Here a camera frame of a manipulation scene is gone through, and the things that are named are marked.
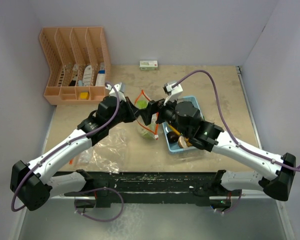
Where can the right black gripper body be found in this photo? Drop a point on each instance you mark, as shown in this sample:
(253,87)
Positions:
(167,113)

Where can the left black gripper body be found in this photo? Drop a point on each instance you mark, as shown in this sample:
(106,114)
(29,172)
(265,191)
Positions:
(124,114)

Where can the green cabbage back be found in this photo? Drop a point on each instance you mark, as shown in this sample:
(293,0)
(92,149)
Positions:
(141,104)

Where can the green cabbage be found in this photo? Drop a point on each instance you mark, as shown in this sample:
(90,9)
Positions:
(141,104)
(146,134)

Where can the clear orange zip bag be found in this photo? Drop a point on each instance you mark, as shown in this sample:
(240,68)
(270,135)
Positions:
(153,126)

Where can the green cabbage front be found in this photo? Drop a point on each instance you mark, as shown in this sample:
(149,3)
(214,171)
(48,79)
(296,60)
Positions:
(146,134)

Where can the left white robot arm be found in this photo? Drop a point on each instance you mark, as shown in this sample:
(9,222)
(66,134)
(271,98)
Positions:
(33,183)

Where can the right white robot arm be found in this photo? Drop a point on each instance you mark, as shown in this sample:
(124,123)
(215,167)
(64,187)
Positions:
(271,173)

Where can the yellow starfruit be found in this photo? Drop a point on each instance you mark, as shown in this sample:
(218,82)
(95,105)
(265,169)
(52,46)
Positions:
(174,130)

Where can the beige mushroom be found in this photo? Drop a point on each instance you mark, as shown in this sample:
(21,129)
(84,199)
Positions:
(182,143)

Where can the yellow block in organizer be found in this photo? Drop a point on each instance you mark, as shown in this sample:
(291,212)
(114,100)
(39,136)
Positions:
(84,96)

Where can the white blue box in organizer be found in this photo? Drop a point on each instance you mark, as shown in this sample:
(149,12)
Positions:
(101,75)

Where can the blue plastic basket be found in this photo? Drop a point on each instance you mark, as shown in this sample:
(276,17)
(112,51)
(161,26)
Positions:
(174,148)

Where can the white tube in organizer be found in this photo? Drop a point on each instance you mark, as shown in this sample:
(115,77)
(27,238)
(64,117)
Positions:
(87,75)

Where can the green white small box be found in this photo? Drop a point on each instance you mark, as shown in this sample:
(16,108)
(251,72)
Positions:
(148,65)

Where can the pink desk organizer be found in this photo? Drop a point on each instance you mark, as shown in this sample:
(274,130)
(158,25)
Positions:
(68,50)

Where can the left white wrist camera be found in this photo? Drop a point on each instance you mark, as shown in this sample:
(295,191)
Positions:
(116,90)

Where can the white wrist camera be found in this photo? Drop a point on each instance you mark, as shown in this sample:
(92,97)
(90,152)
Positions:
(173,90)
(116,90)

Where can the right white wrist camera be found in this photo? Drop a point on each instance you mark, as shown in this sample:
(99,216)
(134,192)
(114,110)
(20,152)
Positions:
(173,90)

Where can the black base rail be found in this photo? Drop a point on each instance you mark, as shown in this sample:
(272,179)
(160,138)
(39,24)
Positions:
(202,189)

